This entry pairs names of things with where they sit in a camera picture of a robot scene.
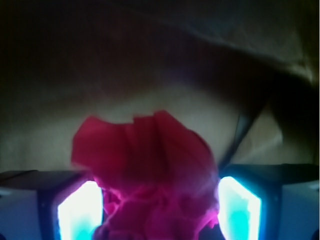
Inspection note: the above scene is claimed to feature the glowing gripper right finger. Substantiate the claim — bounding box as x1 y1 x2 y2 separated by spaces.
218 164 320 240

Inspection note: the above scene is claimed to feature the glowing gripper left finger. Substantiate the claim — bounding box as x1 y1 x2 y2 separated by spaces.
0 170 103 240

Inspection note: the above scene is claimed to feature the red paper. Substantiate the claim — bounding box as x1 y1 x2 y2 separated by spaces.
71 111 220 240

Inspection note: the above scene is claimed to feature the brown paper bag bin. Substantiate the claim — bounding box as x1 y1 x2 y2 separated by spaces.
0 0 320 171

